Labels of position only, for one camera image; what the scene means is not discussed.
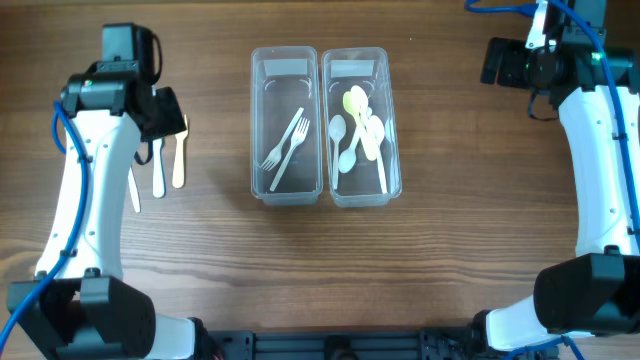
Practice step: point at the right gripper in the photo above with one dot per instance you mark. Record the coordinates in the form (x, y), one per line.
(507, 76)

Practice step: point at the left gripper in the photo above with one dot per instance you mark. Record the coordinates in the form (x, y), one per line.
(174, 122)

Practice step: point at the white plastic fork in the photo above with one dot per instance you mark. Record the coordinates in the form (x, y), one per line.
(297, 138)
(133, 190)

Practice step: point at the light blue plastic fork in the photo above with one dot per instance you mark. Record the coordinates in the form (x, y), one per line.
(158, 181)

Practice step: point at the yellow plastic fork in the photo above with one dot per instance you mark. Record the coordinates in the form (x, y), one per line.
(178, 178)

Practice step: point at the white fork tines down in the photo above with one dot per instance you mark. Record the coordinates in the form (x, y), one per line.
(275, 154)

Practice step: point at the white plastic spoon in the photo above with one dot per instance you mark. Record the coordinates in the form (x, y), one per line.
(347, 158)
(361, 99)
(337, 130)
(378, 132)

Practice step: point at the yellow plastic spoon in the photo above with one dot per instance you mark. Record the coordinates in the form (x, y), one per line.
(351, 106)

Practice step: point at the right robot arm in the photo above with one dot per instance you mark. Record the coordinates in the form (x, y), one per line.
(594, 91)

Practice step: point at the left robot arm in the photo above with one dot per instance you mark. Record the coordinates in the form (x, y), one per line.
(77, 306)

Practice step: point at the clear plastic container left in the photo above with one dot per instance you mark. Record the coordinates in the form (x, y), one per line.
(283, 79)

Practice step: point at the clear plastic container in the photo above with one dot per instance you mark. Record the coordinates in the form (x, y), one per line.
(363, 153)
(283, 79)

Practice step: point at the clear plastic container right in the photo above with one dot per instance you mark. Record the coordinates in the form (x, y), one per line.
(363, 153)

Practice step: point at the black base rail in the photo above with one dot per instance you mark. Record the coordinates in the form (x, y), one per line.
(455, 343)

